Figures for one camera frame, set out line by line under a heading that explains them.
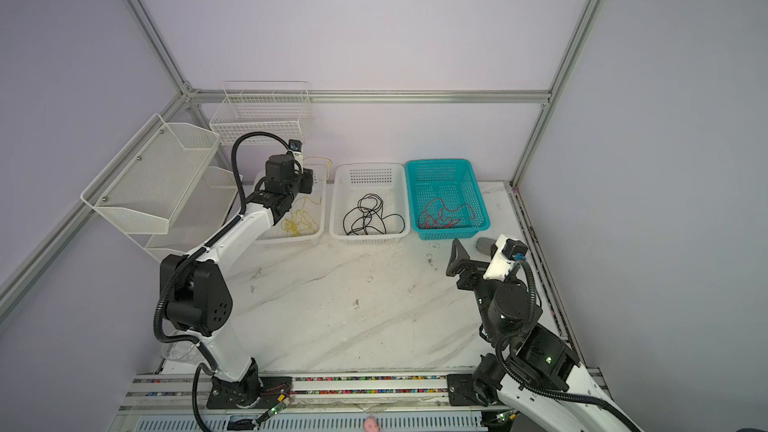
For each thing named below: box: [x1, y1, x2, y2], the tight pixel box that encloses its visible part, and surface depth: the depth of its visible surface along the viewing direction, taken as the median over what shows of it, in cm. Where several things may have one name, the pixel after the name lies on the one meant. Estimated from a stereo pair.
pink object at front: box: [364, 417, 380, 432], surface depth 69 cm
